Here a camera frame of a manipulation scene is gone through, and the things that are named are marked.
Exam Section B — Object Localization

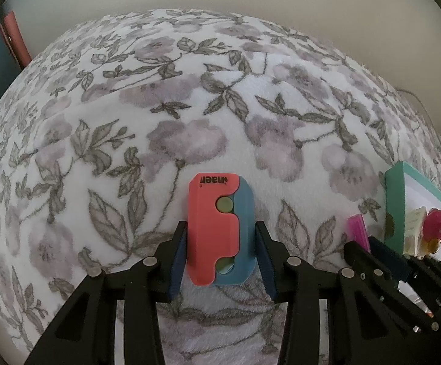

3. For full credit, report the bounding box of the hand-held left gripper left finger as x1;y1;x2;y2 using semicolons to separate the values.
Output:
25;221;188;365

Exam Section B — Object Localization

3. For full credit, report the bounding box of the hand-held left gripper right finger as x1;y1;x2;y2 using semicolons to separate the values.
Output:
254;221;407;365

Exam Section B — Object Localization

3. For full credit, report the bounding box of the wide coral blue fidget toy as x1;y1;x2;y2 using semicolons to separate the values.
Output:
188;173;255;287

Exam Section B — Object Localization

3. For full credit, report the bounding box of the pink dog figurine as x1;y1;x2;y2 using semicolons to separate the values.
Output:
423;208;441;253

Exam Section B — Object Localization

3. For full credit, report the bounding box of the teal cardboard box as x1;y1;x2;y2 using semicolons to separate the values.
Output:
384;161;441;274

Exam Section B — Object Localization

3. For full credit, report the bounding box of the purple fidget toy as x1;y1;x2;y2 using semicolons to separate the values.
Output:
347;214;372;253

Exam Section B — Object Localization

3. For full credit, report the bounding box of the pink board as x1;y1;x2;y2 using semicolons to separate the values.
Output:
0;9;33;69

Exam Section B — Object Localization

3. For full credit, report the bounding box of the white cable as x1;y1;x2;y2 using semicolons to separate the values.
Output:
397;89;434;122

